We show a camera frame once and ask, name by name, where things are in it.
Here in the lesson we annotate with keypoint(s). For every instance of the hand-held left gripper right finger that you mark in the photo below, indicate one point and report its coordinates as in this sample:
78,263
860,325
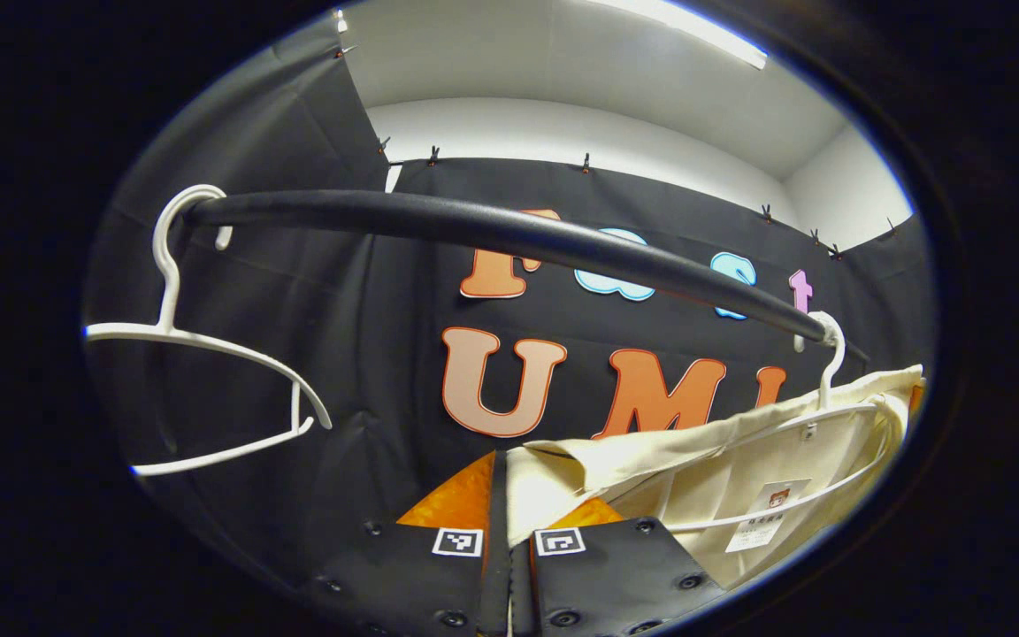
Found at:
616,575

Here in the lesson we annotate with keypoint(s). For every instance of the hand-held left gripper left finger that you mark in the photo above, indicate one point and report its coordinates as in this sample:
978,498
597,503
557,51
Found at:
499,531

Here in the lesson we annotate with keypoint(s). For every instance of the cream button shirt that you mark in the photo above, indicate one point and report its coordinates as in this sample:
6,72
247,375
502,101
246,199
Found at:
616,464

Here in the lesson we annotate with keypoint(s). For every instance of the white plastic hanger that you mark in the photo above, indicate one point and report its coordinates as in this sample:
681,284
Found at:
835,363
120,333

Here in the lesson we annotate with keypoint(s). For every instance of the black metal clothes rack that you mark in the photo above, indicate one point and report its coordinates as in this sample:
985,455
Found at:
474,226

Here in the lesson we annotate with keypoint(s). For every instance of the black backdrop cloth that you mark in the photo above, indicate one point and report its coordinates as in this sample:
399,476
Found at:
341,354

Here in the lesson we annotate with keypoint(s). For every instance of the row of black clips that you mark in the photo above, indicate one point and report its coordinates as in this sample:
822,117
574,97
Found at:
432,157

